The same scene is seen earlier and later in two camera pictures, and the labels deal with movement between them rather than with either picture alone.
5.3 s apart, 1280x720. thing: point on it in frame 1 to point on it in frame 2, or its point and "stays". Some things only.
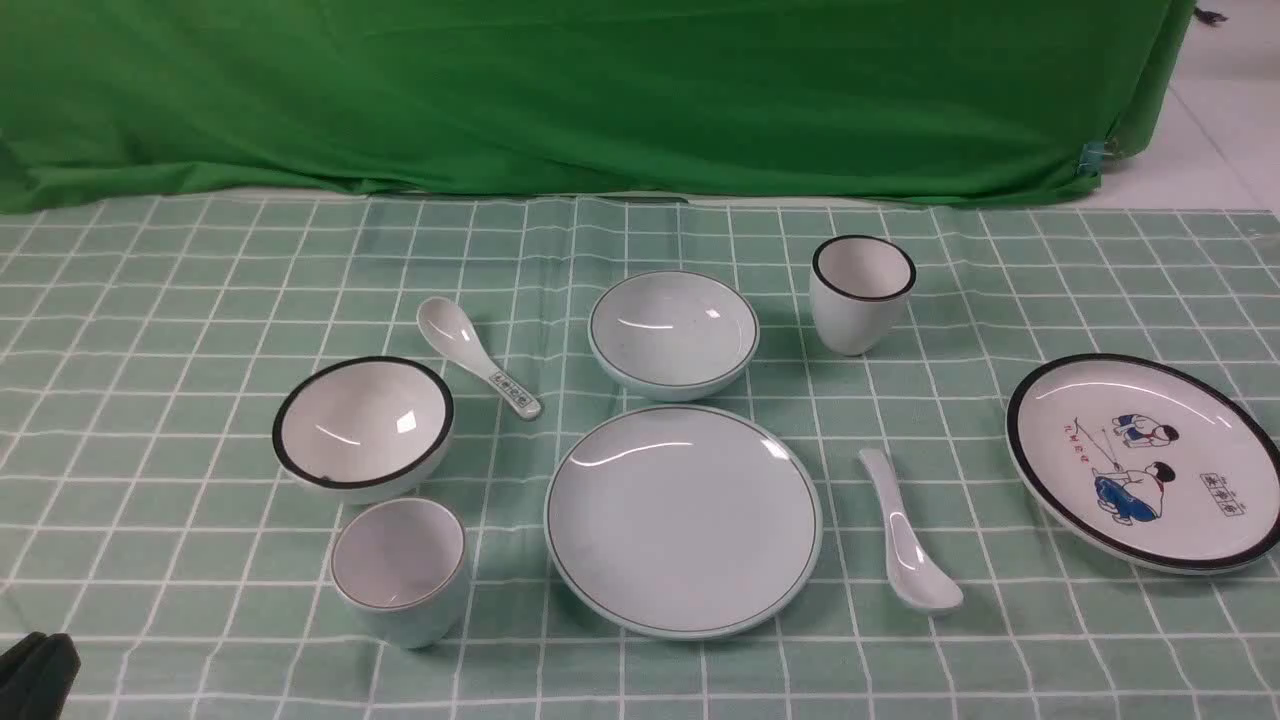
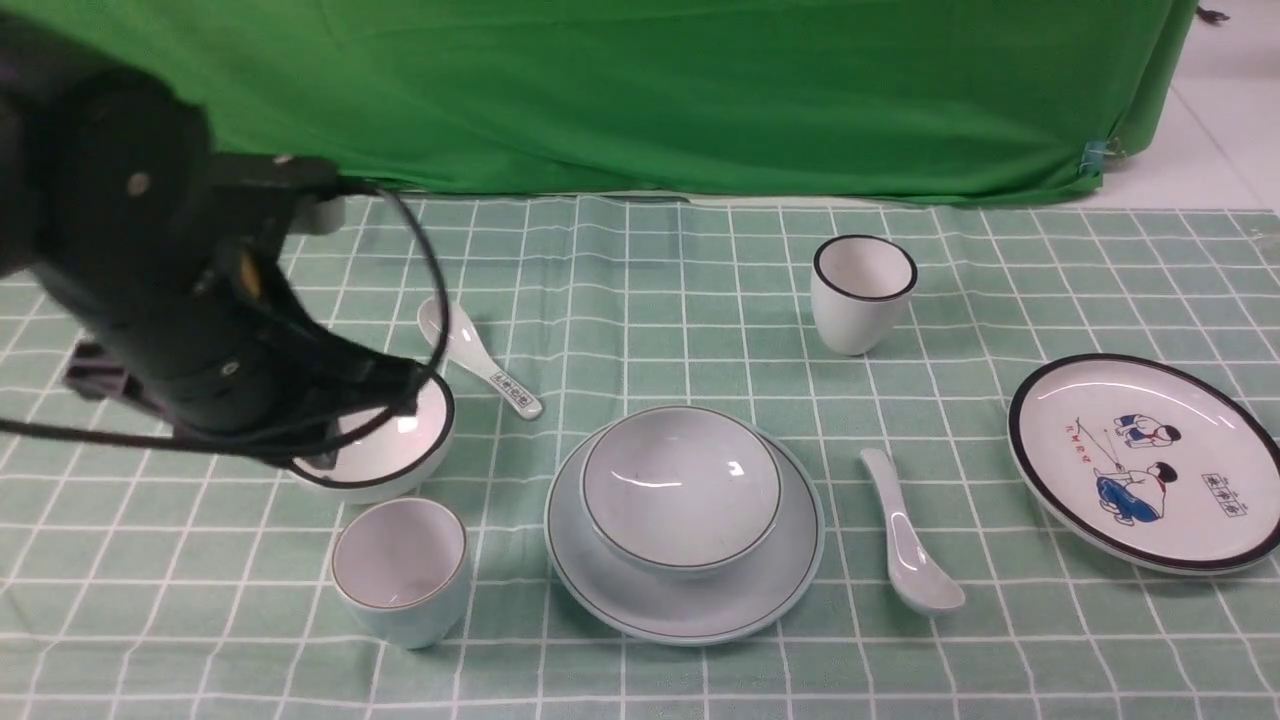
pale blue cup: x=397 y=566 stays
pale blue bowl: x=674 y=335 to x=681 y=491
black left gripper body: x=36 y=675 to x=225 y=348
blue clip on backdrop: x=1092 y=156 stays
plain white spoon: x=916 y=569 stays
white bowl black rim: x=362 y=427 stays
